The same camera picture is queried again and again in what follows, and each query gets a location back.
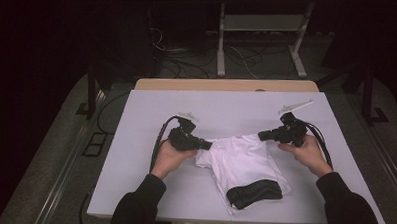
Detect black metal stand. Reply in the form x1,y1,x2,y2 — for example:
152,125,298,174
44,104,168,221
74,62,110,121
359,64,392,127

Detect black floor cable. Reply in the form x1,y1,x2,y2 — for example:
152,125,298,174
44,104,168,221
96,88,131,136

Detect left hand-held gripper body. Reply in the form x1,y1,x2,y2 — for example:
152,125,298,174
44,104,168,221
167,111,204,153

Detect metal floor rail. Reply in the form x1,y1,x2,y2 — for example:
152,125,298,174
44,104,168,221
356,111,397,208
31,85,108,224

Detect white shorts with black waistband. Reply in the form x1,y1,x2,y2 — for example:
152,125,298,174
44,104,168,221
192,131,295,218

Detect white table cover sheet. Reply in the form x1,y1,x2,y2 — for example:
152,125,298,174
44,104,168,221
86,83,392,224

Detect left hand-held gripper black cable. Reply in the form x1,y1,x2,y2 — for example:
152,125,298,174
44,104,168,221
148,113,181,174

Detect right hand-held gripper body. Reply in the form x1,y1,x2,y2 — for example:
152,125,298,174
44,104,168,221
275,97,315,149

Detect bundle of black floor cables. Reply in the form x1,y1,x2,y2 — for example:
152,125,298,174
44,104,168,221
159,45,221,81

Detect person's left hand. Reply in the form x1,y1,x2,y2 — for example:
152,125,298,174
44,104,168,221
149,138,198,182

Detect white metal stand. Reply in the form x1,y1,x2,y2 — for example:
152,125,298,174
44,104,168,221
216,0,316,81

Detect person's right hand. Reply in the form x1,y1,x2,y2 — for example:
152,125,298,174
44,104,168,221
276,132,336,180

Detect wooden table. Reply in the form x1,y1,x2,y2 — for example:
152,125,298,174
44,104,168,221
134,74,321,97

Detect white floor cable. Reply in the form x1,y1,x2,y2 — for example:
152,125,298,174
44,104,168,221
226,44,261,80

